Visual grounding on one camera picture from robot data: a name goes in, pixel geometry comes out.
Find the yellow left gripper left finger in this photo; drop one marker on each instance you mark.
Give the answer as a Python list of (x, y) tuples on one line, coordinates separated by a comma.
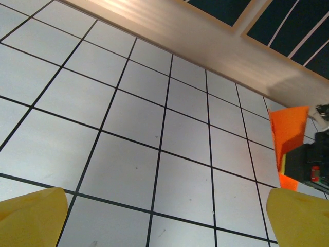
[(30, 221)]

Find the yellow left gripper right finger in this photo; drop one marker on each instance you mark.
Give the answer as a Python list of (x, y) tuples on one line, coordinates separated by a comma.
[(300, 221)]

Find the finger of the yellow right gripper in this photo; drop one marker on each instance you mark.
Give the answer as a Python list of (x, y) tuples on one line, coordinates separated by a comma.
[(295, 164)]

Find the orange cloth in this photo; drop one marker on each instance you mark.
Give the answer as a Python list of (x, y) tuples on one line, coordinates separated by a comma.
[(288, 128)]

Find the dark panel with flower outlines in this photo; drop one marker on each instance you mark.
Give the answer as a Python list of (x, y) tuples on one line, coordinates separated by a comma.
[(303, 31)]

